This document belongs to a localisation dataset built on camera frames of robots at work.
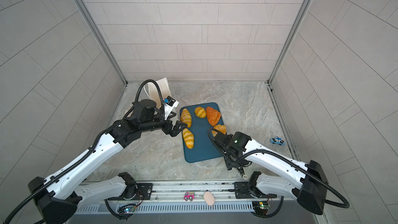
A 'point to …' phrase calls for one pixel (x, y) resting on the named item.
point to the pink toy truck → (189, 195)
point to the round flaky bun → (221, 128)
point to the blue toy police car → (278, 140)
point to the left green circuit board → (127, 209)
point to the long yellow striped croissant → (189, 138)
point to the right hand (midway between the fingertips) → (233, 167)
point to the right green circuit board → (260, 208)
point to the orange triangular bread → (213, 116)
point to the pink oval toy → (209, 198)
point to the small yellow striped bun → (200, 112)
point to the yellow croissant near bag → (186, 117)
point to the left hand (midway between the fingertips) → (184, 119)
